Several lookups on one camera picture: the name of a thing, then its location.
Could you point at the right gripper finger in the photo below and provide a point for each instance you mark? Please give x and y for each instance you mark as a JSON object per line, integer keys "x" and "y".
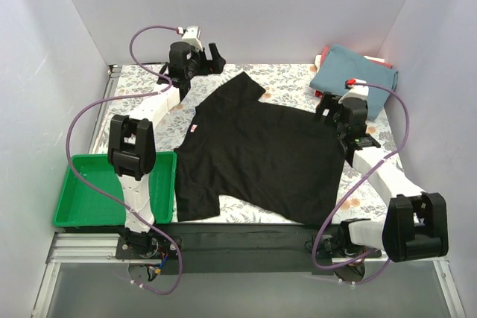
{"x": 331, "y": 118}
{"x": 328, "y": 101}

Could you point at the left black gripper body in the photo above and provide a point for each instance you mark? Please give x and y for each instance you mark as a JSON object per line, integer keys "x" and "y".
{"x": 208, "y": 60}

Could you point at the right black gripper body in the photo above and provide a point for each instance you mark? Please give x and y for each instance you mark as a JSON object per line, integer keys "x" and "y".
{"x": 329, "y": 108}

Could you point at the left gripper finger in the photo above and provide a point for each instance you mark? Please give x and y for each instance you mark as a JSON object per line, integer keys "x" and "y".
{"x": 214, "y": 52}
{"x": 214, "y": 66}

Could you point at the black t shirt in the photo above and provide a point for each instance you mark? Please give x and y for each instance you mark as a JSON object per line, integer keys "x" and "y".
{"x": 275, "y": 157}

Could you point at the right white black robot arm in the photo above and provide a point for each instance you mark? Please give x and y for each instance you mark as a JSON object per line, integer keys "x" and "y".
{"x": 415, "y": 226}

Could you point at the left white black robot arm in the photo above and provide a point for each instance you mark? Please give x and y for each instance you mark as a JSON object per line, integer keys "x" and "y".
{"x": 132, "y": 149}

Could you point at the folded red t shirt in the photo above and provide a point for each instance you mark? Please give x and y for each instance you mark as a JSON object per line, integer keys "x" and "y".
{"x": 324, "y": 53}

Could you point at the folded teal t shirt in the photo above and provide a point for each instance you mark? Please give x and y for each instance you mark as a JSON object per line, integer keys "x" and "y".
{"x": 354, "y": 68}

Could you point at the floral patterned table mat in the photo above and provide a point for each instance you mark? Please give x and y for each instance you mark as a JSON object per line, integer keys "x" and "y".
{"x": 285, "y": 84}

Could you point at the green plastic tray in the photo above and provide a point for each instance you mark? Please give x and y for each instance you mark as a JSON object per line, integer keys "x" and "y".
{"x": 79, "y": 206}

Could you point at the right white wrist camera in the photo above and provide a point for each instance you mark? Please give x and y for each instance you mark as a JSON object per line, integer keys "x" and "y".
{"x": 356, "y": 89}

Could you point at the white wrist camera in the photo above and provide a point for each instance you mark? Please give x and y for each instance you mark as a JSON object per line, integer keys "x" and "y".
{"x": 356, "y": 89}
{"x": 191, "y": 35}

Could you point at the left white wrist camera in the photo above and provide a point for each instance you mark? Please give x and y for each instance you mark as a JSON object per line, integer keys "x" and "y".
{"x": 191, "y": 35}

